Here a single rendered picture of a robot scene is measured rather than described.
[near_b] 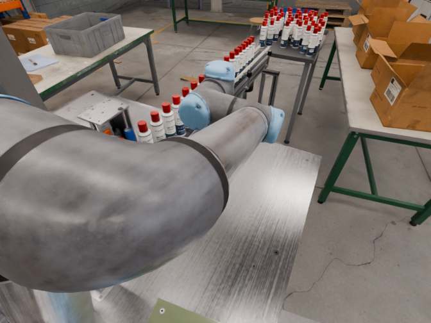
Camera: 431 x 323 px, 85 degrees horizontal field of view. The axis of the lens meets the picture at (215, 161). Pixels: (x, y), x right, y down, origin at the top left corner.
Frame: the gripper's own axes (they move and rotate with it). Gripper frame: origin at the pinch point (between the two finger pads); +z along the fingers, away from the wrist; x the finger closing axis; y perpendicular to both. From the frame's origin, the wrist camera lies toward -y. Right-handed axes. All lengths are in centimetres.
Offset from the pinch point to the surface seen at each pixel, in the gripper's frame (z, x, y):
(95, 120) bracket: -13.7, -40.9, 6.8
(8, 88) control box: -42, -20, 36
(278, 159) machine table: 17.5, 20.1, -28.2
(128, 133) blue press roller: -4.3, -35.9, -0.6
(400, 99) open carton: 5, 75, -81
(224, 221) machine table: 17.6, 5.5, 10.9
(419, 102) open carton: 6, 84, -82
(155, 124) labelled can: -3.7, -29.6, -9.6
